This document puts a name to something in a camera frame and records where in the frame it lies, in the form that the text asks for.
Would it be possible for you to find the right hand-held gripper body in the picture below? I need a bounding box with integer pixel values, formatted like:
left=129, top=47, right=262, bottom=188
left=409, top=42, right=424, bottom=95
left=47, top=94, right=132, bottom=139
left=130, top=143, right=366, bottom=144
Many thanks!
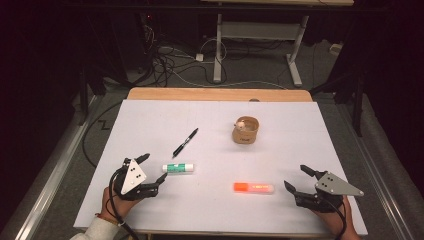
left=293, top=170, right=365, bottom=214

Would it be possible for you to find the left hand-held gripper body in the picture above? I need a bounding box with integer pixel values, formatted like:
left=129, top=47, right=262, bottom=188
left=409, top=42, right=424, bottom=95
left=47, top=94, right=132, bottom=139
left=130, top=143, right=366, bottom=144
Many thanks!
left=113, top=157, right=159, bottom=202

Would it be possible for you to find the green and white glue stick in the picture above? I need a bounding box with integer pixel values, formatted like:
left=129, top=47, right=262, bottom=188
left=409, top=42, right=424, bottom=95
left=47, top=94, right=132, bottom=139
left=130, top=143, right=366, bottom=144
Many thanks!
left=162, top=162, right=195, bottom=174

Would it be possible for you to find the orange highlighter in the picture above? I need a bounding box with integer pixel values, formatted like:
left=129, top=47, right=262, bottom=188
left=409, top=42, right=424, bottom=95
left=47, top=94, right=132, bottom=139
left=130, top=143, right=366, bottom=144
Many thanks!
left=233, top=182, right=275, bottom=194

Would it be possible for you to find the tan pen holder with bear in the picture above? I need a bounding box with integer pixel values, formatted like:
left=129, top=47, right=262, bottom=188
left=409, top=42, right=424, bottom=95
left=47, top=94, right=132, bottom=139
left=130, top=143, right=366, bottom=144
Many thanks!
left=231, top=115, right=260, bottom=145

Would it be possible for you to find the person's left hand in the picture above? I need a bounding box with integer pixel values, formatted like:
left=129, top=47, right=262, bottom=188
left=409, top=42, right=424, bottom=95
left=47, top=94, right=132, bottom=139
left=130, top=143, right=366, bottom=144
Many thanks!
left=99, top=185, right=141, bottom=224

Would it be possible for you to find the person's right hand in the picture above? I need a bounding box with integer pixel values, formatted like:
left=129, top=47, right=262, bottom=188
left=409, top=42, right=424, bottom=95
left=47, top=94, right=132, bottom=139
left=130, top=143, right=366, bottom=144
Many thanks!
left=313, top=196, right=363, bottom=240

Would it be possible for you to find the black pen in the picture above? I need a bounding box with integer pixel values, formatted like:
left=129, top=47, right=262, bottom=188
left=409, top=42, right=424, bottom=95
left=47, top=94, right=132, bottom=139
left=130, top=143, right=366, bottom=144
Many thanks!
left=171, top=127, right=200, bottom=159

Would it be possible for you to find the black stand leg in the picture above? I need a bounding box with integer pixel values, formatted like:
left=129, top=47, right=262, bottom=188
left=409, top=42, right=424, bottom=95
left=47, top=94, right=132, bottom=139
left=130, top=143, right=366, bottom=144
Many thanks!
left=352, top=74, right=365, bottom=138
left=78, top=63, right=90, bottom=127

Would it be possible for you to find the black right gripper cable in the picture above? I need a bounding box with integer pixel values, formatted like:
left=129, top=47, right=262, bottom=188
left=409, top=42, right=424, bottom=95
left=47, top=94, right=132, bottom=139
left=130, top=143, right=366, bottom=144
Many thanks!
left=319, top=196, right=348, bottom=240

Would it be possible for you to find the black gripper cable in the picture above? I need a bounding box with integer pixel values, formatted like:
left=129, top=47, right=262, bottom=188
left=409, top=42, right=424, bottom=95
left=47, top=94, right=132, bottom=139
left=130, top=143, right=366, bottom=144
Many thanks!
left=319, top=196, right=348, bottom=240
left=108, top=168, right=141, bottom=240

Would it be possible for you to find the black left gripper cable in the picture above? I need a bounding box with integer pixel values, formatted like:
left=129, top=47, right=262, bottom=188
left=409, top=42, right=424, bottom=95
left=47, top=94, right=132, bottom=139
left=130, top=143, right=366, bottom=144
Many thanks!
left=108, top=168, right=141, bottom=240

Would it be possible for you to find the metal floor rail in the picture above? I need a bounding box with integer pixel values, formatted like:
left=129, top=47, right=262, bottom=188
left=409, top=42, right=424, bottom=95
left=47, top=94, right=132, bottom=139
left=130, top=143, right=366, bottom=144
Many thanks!
left=334, top=103, right=416, bottom=240
left=8, top=94, right=104, bottom=240

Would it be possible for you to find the thin black floor cable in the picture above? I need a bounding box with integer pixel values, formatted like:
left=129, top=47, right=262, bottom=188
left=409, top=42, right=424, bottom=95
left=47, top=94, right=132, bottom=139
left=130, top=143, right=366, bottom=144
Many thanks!
left=81, top=99, right=125, bottom=169

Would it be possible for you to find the white floor cable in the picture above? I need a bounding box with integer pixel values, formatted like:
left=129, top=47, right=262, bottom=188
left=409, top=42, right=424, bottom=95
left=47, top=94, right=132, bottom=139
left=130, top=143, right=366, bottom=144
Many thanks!
left=156, top=38, right=289, bottom=91

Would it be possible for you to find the tangle of black floor cables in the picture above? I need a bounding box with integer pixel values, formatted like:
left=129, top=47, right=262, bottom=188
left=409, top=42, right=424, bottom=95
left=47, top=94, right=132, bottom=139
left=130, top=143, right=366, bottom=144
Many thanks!
left=138, top=13, right=216, bottom=88

